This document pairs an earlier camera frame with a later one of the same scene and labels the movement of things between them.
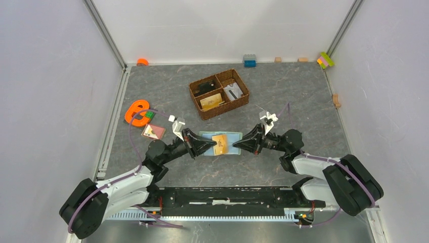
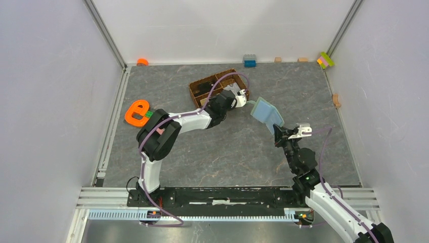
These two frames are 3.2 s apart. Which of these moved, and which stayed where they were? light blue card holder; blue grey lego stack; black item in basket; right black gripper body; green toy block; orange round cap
Moved: right black gripper body; light blue card holder
Stayed: blue grey lego stack; green toy block; orange round cap; black item in basket
